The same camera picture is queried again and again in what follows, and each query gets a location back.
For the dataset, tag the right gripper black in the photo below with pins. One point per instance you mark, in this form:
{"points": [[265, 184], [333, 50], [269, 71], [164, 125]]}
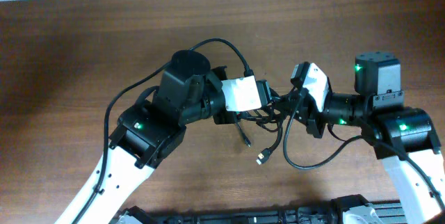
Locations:
{"points": [[310, 115]]}

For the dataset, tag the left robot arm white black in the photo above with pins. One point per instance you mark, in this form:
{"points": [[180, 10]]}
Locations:
{"points": [[148, 132]]}

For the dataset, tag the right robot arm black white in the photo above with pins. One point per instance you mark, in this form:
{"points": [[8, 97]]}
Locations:
{"points": [[403, 138]]}

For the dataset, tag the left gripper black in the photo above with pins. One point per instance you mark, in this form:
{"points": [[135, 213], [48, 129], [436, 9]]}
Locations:
{"points": [[225, 118]]}

